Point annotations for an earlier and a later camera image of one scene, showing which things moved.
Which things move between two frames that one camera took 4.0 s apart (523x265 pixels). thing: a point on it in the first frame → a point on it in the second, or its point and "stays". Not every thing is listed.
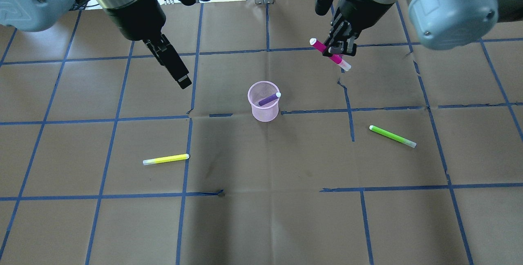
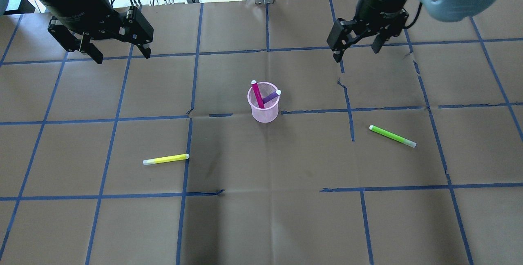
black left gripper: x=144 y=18 → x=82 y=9
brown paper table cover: x=274 y=154 stays
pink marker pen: x=336 y=59 → x=258 y=94
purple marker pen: x=278 y=94 stays
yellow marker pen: x=178 y=157 stays
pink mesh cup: x=258 y=90 stays
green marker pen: x=410 y=143 stays
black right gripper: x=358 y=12 → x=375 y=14
